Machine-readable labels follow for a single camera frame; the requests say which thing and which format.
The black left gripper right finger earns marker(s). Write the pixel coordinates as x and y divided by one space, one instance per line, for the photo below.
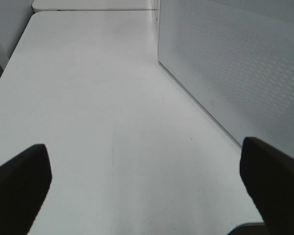
268 176

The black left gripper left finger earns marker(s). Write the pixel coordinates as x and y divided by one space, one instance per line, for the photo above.
24 183

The white microwave door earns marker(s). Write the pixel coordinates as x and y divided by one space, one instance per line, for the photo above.
236 57

